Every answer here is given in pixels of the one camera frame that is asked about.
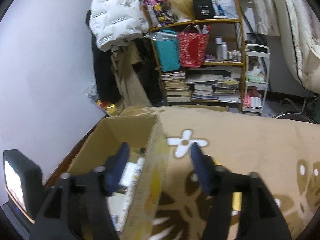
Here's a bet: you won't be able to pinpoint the brown cardboard box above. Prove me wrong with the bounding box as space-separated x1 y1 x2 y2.
68 114 169 239

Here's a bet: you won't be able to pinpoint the black screen device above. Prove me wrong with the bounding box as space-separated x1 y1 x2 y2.
2 149 46 239

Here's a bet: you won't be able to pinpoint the tan patterned carpet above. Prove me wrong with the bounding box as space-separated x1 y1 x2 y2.
122 106 319 239

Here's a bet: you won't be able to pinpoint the snack plastic bag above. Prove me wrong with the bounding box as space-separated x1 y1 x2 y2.
85 82 119 117

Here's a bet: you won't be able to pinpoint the black hanging coat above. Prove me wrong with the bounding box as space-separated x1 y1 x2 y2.
86 10 121 104

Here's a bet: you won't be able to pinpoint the beige hanging coat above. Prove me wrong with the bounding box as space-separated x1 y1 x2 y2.
111 42 152 109

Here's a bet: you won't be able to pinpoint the stack of books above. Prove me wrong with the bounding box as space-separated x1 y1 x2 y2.
160 71 191 103

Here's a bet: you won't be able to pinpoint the wooden shelf rack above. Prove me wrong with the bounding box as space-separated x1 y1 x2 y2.
148 0 245 106

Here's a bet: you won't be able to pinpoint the white bottles on shelf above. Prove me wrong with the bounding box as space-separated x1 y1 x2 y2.
215 36 242 62

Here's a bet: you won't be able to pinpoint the red patterned gift bag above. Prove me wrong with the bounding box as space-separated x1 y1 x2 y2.
177 32 209 68

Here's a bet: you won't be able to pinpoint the teal paper bag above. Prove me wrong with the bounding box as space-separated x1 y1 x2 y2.
150 29 181 72

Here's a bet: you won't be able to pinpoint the white puffer jacket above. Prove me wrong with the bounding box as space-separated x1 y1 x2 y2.
89 0 149 51

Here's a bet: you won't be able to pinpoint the black gift box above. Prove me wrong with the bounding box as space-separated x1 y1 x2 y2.
193 0 215 20

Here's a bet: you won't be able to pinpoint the blonde wig head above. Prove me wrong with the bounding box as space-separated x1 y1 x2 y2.
168 0 195 22

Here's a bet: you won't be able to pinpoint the white wire trolley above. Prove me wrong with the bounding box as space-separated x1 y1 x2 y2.
242 43 270 115

